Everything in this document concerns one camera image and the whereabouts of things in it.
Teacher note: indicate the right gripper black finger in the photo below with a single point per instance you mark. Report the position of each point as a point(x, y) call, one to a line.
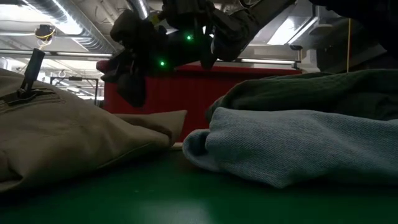
point(113, 70)
point(133, 91)

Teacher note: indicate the grey beige garment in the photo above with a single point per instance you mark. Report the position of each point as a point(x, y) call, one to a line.
point(77, 137)

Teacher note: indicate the light blue towel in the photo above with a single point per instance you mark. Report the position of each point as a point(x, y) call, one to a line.
point(295, 146)

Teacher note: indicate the dark green garment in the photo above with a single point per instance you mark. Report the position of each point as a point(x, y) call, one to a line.
point(311, 90)

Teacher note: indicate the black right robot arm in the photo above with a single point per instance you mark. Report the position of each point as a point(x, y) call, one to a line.
point(242, 21)

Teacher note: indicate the red plastic laundry basket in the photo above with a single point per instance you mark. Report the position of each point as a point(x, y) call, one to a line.
point(186, 93)

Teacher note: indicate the black metal rack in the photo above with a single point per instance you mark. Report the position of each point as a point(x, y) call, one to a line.
point(74, 78)

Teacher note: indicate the green table mat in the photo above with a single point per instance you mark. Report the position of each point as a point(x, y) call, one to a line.
point(155, 199)

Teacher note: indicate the round silver air duct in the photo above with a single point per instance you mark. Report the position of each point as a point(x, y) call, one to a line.
point(141, 7)

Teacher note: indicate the corrugated silver air duct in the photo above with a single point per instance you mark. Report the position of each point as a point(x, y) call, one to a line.
point(90, 37)

